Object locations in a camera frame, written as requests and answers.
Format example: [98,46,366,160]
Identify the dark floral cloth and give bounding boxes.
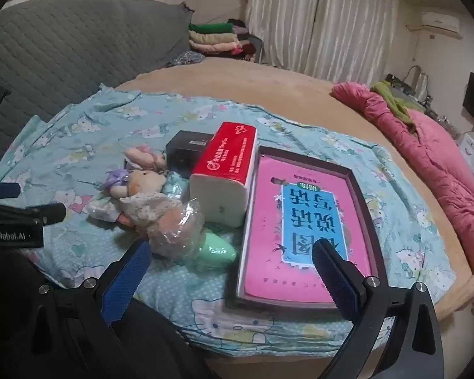
[164,51,206,69]

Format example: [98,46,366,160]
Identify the lavender dress plush bear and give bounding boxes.
[105,169,168,206]

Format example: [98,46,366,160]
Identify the white air conditioner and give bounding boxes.
[421,11,461,34]

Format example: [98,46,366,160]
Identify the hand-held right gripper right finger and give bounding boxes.
[311,238,446,379]

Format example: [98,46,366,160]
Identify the green cloth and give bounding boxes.
[370,80,419,135]

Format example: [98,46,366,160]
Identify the clear plastic bag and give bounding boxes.
[146,201,206,259]

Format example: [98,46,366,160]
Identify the light blue cartoon printed blanket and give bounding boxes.
[0,87,457,358]

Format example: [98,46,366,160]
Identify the pink bow plush bear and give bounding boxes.
[124,144,168,170]

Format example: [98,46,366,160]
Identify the white curtains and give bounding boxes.
[243,0,401,83]

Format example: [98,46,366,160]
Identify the grey quilted headboard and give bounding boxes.
[0,0,194,143]

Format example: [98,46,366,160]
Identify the red tissue pack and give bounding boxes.
[190,122,258,227]

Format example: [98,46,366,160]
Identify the pink quilt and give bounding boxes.
[331,82,474,273]

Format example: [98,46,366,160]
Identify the stack of folded clothes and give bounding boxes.
[187,19,261,62]

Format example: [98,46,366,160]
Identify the black box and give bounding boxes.
[166,129,216,178]

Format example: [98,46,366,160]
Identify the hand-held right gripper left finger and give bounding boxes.
[29,240,153,379]

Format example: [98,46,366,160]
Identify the pink book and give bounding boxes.
[239,156,376,298]
[224,145,388,316]

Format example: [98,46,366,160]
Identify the cluttered side table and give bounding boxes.
[385,65,459,131]

